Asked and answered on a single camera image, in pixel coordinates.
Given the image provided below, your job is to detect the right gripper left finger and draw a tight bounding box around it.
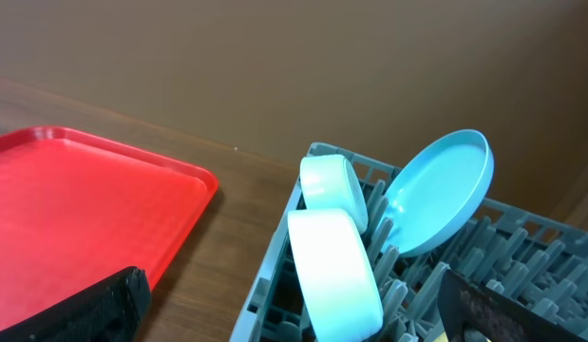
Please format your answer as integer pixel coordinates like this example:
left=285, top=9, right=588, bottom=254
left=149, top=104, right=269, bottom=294
left=0, top=266, right=151, bottom=342

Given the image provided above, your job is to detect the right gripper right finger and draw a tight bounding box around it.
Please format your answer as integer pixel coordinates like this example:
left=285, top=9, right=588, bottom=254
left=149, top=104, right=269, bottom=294
left=437, top=270, right=584, bottom=342

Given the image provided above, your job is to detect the light blue plate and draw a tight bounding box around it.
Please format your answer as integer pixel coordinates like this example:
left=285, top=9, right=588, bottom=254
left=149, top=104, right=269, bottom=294
left=381, top=129, right=495, bottom=257

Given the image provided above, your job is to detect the light blue bowl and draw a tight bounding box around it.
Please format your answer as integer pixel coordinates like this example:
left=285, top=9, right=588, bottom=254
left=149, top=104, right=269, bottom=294
left=287, top=209, right=384, bottom=341

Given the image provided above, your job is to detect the mint green bowl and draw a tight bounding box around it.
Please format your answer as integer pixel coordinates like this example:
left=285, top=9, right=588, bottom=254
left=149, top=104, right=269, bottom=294
left=299, top=154, right=369, bottom=235

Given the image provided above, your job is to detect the grey dishwasher rack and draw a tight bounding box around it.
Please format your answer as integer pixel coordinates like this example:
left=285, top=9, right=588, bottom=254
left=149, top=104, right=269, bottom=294
left=232, top=142, right=588, bottom=341

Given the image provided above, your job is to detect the red serving tray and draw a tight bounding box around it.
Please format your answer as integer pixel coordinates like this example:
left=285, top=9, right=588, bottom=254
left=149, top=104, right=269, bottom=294
left=0, top=126, right=219, bottom=331

